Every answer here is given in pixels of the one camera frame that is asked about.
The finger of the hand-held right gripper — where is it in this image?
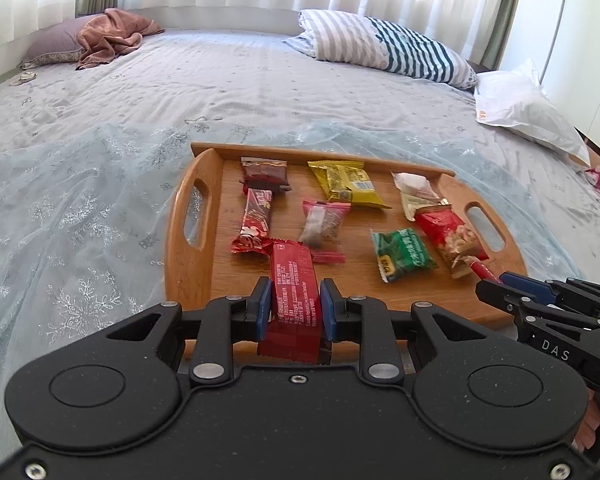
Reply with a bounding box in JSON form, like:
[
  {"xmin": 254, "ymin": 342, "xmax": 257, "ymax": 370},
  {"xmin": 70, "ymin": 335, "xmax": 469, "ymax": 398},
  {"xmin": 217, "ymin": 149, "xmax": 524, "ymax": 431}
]
[
  {"xmin": 476, "ymin": 280, "xmax": 600, "ymax": 331},
  {"xmin": 499, "ymin": 272, "xmax": 600, "ymax": 307}
]

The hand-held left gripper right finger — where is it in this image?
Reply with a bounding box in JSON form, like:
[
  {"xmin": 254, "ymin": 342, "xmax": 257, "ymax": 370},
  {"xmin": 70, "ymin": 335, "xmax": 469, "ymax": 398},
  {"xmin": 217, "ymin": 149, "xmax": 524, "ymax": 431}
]
[{"xmin": 320, "ymin": 277, "xmax": 488, "ymax": 386}]

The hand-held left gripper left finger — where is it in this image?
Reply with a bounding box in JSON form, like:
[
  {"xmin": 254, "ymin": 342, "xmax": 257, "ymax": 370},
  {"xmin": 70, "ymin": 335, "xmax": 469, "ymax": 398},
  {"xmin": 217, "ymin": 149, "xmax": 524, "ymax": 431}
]
[{"xmin": 106, "ymin": 277, "xmax": 273, "ymax": 386}]

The small red snack packet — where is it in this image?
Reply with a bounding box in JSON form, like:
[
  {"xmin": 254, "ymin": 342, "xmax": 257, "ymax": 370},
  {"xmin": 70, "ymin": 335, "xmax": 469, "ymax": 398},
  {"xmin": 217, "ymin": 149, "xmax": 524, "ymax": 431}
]
[{"xmin": 462, "ymin": 255, "xmax": 506, "ymax": 283}]

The long red snack bar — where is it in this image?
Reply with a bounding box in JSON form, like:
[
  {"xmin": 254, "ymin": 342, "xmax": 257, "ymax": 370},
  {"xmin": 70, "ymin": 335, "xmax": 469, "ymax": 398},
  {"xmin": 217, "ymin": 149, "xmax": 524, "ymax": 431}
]
[{"xmin": 256, "ymin": 241, "xmax": 333, "ymax": 363}]

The wooden tray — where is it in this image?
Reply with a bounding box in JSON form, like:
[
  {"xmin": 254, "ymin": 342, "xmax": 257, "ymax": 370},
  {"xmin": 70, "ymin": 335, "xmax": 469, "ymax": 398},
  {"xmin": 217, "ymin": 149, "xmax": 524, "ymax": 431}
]
[{"xmin": 164, "ymin": 142, "xmax": 529, "ymax": 328}]

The gold snack packet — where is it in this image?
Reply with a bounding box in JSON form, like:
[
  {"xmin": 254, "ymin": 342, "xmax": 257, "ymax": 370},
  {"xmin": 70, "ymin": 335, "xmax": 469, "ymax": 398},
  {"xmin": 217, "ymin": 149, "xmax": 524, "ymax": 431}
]
[{"xmin": 400, "ymin": 192, "xmax": 453, "ymax": 222}]

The brown nut snack packet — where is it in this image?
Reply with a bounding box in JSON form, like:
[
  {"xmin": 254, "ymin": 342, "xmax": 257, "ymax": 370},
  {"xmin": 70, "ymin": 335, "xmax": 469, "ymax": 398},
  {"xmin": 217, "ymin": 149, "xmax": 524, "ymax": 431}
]
[{"xmin": 240, "ymin": 156, "xmax": 292, "ymax": 196}]

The person's right hand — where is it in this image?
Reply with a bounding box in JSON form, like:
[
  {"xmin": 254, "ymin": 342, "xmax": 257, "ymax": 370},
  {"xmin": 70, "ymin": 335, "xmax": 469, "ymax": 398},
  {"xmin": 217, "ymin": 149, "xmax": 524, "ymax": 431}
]
[{"xmin": 570, "ymin": 391, "xmax": 600, "ymax": 453}]

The red nut snack packet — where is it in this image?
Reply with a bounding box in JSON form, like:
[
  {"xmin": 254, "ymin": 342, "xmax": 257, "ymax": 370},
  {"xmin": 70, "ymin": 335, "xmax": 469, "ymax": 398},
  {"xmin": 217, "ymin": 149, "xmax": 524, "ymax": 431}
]
[{"xmin": 414, "ymin": 205, "xmax": 490, "ymax": 279}]

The clear pink-edged snack packet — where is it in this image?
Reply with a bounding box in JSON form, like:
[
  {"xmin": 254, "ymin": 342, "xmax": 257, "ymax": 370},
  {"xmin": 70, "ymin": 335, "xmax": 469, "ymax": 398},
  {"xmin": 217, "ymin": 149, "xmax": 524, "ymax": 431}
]
[{"xmin": 298, "ymin": 199, "xmax": 352, "ymax": 265}]

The glossy red white-patterned packet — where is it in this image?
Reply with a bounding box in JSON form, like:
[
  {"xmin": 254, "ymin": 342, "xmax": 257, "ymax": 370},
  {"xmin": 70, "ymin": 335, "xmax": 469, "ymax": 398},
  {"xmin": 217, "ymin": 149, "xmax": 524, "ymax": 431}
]
[{"xmin": 230, "ymin": 187, "xmax": 276, "ymax": 258}]

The green snack packet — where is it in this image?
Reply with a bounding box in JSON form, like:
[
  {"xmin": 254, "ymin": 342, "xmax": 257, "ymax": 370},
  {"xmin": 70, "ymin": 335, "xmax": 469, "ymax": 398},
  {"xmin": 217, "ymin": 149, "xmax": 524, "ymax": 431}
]
[{"xmin": 370, "ymin": 227, "xmax": 438, "ymax": 283}]

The yellow snack packet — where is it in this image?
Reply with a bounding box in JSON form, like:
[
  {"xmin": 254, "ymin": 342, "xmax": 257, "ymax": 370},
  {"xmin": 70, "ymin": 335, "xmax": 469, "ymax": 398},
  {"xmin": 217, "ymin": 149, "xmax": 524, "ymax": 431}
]
[{"xmin": 307, "ymin": 159, "xmax": 392, "ymax": 209}]

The white candy packet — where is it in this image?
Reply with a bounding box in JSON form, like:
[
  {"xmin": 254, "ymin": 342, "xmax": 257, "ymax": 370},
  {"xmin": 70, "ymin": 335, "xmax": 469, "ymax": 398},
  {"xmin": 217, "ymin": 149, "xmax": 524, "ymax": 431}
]
[{"xmin": 391, "ymin": 172, "xmax": 438, "ymax": 199}]

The white pillow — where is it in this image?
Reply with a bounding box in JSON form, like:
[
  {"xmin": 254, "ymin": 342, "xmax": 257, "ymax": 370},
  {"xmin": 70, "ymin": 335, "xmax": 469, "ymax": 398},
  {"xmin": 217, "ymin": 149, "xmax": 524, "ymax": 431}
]
[{"xmin": 474, "ymin": 59, "xmax": 592, "ymax": 167}]

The grey bed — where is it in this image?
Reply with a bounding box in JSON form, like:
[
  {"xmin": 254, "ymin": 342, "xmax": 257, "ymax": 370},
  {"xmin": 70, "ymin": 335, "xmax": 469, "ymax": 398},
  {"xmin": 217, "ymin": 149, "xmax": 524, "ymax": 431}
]
[{"xmin": 0, "ymin": 27, "xmax": 600, "ymax": 371}]

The white wardrobe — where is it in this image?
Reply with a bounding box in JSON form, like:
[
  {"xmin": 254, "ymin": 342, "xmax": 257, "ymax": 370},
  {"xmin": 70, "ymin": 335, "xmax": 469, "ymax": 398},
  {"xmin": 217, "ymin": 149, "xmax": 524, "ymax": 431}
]
[{"xmin": 500, "ymin": 0, "xmax": 600, "ymax": 161}]

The striped pillow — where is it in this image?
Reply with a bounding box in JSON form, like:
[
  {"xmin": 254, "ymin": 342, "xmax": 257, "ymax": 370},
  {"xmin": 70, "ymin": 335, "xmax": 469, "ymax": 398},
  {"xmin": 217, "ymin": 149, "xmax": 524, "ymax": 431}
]
[{"xmin": 282, "ymin": 9, "xmax": 478, "ymax": 92}]

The pink towel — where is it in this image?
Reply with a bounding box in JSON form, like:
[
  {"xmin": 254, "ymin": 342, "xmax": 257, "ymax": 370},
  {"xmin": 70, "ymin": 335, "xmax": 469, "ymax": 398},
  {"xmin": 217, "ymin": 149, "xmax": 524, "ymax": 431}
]
[{"xmin": 75, "ymin": 8, "xmax": 165, "ymax": 71}]

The purple pillow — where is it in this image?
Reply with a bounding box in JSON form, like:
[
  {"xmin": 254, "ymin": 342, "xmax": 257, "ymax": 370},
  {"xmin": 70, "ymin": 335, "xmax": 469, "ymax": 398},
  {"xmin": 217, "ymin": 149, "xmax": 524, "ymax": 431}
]
[{"xmin": 19, "ymin": 16, "xmax": 101, "ymax": 70}]

